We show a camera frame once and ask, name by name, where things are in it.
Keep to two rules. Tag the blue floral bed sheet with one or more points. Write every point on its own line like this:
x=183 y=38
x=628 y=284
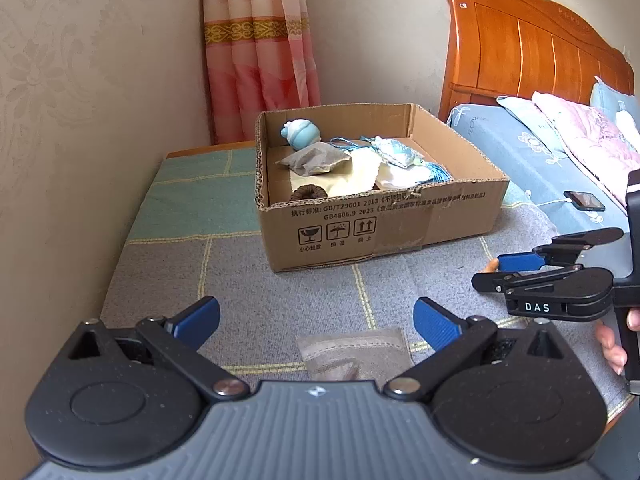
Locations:
x=520 y=170

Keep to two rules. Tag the blue pillow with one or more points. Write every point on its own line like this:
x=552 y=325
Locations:
x=612 y=100

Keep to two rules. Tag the grey green checked blanket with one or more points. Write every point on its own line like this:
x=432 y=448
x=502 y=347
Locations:
x=280 y=300

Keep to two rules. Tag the blue embroidered sachet with tassel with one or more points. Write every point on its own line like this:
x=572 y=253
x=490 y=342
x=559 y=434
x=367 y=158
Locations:
x=395 y=152

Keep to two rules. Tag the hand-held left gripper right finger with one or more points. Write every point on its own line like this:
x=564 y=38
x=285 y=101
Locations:
x=435 y=322

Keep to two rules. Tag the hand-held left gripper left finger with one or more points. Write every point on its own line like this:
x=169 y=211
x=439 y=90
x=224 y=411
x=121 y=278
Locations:
x=195 y=320

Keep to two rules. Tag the cardboard box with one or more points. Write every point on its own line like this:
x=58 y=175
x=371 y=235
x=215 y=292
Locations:
x=350 y=230

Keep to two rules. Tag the wooden bed headboard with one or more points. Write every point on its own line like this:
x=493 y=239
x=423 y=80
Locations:
x=525 y=50

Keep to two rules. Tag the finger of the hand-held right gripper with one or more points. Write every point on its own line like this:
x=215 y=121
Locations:
x=520 y=261
x=500 y=280

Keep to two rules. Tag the yellow cloth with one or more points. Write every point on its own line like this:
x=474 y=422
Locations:
x=350 y=180

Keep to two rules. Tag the person's right hand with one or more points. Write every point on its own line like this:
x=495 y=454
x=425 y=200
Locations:
x=611 y=347

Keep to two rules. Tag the grey fabric pouch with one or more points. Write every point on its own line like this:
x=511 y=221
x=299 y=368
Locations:
x=312 y=161
x=350 y=350

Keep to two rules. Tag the pink floral quilt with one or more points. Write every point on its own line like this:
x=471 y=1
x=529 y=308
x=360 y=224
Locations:
x=590 y=130

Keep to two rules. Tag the black smartphone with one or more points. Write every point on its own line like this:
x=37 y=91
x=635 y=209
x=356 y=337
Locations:
x=584 y=201

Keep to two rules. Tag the blue round toy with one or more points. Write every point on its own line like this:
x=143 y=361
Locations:
x=301 y=135

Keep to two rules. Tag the pink striped curtain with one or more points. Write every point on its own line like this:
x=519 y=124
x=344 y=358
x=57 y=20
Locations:
x=260 y=60

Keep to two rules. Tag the white cloth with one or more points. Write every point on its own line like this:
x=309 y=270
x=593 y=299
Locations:
x=411 y=177

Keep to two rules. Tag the brown scrunchie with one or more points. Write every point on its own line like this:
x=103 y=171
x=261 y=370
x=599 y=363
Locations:
x=309 y=195

